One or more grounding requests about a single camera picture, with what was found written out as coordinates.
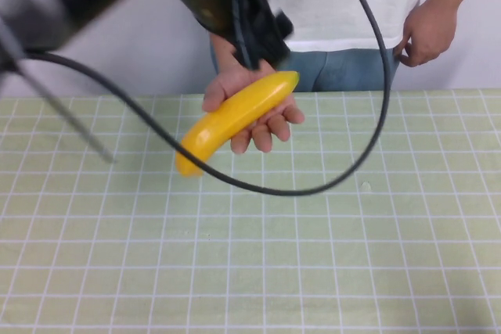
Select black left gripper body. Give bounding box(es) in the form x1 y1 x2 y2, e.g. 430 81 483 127
225 0 295 46

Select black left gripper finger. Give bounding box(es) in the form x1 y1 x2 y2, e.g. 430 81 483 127
234 42 267 74
266 38 291 67

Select yellow banana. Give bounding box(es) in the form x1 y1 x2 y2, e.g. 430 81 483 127
175 70 301 178

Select person's right forearm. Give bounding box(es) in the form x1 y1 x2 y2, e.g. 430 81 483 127
209 31 240 77

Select person's right hand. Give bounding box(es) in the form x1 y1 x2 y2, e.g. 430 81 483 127
202 60 306 155

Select person's left hand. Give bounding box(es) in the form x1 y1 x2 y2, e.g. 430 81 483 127
398 3 460 68

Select blue jeans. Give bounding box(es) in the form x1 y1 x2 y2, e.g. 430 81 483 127
210 38 402 93

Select white t-shirt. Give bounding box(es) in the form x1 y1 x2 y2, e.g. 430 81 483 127
268 0 440 54

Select green checked tablecloth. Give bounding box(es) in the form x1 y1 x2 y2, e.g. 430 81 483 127
0 89 501 334

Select thick black cable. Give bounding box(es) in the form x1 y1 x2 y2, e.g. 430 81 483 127
23 0 393 198

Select thin grey cable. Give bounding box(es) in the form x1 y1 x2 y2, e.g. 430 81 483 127
0 16 118 164

